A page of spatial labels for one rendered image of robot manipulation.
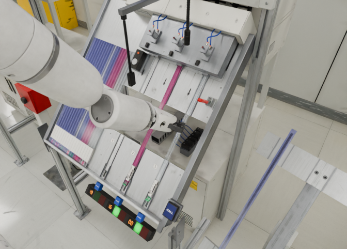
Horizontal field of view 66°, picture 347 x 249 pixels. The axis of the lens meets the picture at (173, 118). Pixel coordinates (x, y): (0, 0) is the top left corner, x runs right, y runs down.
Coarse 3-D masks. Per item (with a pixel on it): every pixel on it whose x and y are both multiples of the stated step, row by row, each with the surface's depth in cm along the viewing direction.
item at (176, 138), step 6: (204, 78) 92; (198, 90) 92; (198, 96) 93; (192, 102) 92; (192, 108) 93; (186, 114) 93; (186, 120) 93; (174, 138) 93; (174, 144) 93; (168, 150) 94; (168, 156) 93; (162, 168) 93; (156, 180) 94; (150, 198) 94
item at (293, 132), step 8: (288, 136) 72; (288, 144) 72; (280, 152) 72; (272, 160) 73; (272, 168) 73; (264, 176) 73; (256, 192) 74; (248, 200) 74; (248, 208) 74; (240, 216) 75; (232, 232) 75; (224, 240) 76; (224, 248) 76
